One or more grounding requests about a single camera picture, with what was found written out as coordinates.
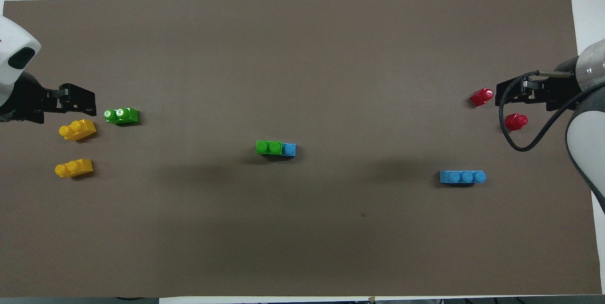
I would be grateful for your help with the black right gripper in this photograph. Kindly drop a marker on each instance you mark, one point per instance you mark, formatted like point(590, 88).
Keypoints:
point(557, 91)

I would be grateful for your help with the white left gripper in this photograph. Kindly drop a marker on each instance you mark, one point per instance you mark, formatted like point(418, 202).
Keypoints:
point(14, 44)

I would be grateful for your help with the plain green two-stud brick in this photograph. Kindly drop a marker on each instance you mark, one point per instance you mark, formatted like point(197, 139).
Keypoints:
point(268, 147)

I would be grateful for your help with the blue three-stud brick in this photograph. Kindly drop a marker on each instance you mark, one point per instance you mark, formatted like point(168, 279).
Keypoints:
point(289, 150)
point(462, 177)

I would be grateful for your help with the yellow two-stud brick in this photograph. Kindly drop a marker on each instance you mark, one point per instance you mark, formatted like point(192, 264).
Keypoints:
point(74, 168)
point(79, 130)

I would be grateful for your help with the red single-stud brick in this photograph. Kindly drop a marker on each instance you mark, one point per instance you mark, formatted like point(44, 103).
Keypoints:
point(481, 97)
point(516, 121)

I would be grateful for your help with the green brick white-printed studs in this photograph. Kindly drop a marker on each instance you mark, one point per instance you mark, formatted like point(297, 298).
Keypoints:
point(123, 116)

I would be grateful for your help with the brown paper table mat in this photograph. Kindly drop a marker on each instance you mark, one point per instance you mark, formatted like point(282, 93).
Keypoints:
point(302, 58)

